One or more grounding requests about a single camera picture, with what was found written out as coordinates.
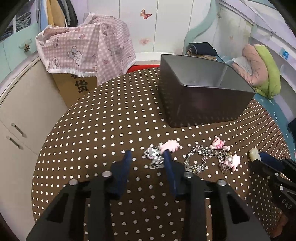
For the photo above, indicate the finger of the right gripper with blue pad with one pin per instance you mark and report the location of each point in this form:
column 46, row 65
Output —
column 269, row 165

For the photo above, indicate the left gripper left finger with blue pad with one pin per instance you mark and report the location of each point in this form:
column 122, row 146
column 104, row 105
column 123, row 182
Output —
column 84, row 202

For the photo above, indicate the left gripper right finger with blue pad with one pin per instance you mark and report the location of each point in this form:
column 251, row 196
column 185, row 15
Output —
column 231, row 218

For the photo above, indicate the pale green jade bangle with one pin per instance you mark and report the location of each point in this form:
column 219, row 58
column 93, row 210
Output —
column 254, row 154

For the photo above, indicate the pink bear charm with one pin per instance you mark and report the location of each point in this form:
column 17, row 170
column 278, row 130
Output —
column 219, row 144

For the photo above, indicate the right hand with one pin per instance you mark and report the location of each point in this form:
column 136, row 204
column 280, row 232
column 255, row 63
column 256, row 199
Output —
column 277, row 230

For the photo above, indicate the pink and green plush pillow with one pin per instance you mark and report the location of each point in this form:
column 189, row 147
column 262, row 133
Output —
column 265, row 77

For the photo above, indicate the dark metal storage box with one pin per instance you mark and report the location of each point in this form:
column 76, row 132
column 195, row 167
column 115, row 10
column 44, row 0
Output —
column 197, row 91

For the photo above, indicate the brown cardboard box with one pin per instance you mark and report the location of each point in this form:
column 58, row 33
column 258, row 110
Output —
column 72, row 88

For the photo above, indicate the white pillow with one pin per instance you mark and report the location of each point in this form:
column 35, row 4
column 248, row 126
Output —
column 243, row 63

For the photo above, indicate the red ottoman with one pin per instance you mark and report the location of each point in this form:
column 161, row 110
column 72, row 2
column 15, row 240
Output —
column 141, row 67

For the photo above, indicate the beige cabinet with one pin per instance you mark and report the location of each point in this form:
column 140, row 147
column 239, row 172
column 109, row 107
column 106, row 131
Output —
column 30, row 106

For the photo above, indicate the white board on ottoman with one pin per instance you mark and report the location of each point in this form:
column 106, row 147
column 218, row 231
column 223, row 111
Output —
column 148, row 56

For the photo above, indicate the pink checkered cloth cover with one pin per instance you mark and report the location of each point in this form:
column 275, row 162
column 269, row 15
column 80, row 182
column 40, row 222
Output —
column 100, row 47

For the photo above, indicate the folded dark clothes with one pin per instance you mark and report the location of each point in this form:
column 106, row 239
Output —
column 203, row 48

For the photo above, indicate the white wardrobe with butterflies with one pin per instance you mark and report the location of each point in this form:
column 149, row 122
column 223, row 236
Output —
column 155, row 25

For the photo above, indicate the teal drawer unit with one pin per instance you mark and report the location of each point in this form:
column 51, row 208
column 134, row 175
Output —
column 17, row 48

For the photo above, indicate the hanging clothes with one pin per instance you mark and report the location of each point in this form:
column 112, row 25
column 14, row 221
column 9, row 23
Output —
column 57, row 14

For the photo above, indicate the teal bunk bed frame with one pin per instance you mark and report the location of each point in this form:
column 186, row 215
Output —
column 203, row 26

